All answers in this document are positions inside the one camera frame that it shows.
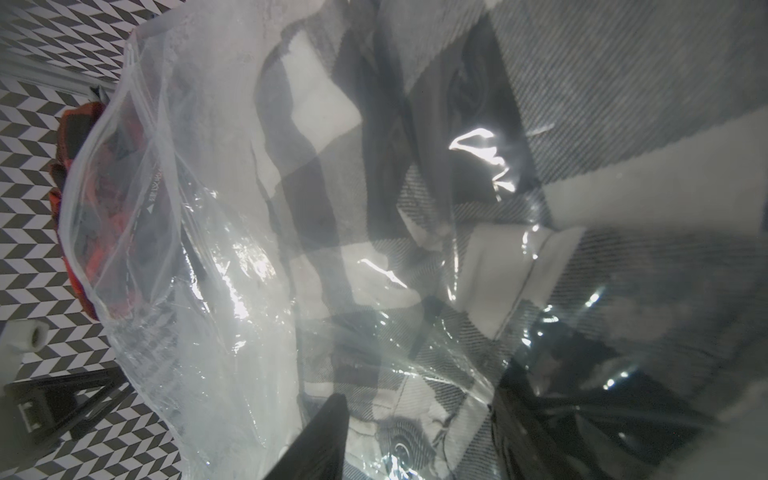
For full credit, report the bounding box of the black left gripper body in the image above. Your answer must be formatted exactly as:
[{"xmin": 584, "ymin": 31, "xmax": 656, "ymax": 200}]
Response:
[{"xmin": 2, "ymin": 367, "xmax": 134, "ymax": 447}]

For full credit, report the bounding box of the clear vacuum bag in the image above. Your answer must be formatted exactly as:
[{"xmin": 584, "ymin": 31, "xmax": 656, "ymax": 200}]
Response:
[{"xmin": 60, "ymin": 1, "xmax": 767, "ymax": 479}]

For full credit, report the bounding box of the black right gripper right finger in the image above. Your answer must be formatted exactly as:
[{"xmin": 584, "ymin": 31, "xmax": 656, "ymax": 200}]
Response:
[{"xmin": 490, "ymin": 387, "xmax": 576, "ymax": 480}]

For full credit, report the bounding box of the grey white checked shirt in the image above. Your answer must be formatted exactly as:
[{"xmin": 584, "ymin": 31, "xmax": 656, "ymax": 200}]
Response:
[{"xmin": 254, "ymin": 1, "xmax": 767, "ymax": 479}]

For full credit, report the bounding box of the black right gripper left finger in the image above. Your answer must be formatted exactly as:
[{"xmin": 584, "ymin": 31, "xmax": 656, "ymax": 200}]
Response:
[{"xmin": 264, "ymin": 393, "xmax": 350, "ymax": 480}]

